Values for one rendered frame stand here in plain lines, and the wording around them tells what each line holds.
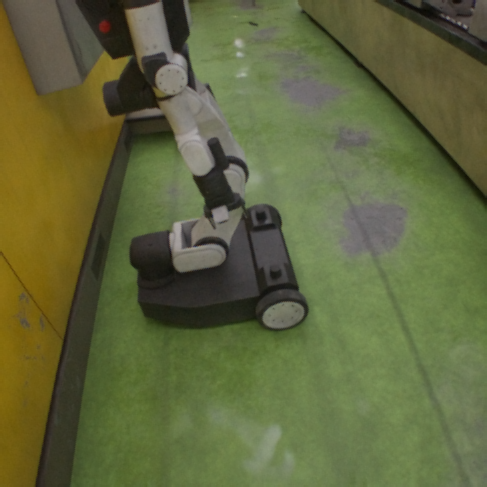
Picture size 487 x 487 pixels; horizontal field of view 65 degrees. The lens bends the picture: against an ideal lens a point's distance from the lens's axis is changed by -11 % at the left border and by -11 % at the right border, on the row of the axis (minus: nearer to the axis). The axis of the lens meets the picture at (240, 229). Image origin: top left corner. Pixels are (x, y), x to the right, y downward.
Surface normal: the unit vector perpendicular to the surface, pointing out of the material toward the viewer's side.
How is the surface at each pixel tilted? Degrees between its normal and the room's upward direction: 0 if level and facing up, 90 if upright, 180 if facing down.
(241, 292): 0
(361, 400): 0
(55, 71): 90
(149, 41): 90
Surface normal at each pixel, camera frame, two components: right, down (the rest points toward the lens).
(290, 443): -0.14, -0.75
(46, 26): 0.09, 0.65
